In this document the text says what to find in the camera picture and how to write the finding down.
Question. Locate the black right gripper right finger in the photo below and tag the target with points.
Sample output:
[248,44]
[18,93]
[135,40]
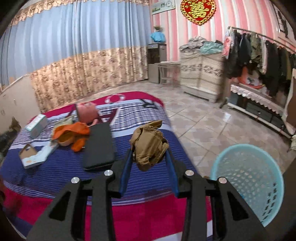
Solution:
[233,219]

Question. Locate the orange plastic bag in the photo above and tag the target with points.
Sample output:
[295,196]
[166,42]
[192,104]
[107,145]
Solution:
[81,132]

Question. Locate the light blue laundry basket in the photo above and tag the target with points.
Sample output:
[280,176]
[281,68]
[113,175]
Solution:
[255,175]

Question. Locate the light blue book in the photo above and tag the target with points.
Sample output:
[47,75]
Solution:
[41,156]

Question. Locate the black flat case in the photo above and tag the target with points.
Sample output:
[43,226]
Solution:
[99,151]

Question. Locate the brown cardboard piece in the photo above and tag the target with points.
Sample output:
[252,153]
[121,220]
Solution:
[27,151]

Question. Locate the striped blue red bedspread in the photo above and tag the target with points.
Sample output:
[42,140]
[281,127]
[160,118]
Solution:
[147,211]

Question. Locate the beige bowl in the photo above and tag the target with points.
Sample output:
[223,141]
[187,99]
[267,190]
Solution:
[66,139]

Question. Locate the teal white tissue box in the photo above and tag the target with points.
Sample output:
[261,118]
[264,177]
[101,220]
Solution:
[36,126]

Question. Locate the low shelf with lace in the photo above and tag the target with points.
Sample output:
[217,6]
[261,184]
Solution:
[260,107]

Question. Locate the beige side cabinet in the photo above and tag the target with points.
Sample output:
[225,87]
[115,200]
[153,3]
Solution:
[18,101]

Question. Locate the cabinet with patterned cover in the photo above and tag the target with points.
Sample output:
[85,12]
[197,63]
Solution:
[202,75]

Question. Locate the clothes rack with garments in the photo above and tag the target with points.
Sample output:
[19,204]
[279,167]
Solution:
[258,66]

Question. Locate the blue and floral curtain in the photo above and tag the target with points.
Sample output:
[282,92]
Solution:
[71,49]

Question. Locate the pile of folded clothes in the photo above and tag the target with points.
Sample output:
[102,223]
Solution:
[201,45]

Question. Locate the grey water dispenser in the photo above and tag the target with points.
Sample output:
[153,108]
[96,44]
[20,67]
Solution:
[156,53]

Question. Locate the red gold heart decoration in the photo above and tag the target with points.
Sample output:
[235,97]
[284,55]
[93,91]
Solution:
[198,11]

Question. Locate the framed landscape picture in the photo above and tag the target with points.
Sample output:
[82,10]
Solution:
[162,6]

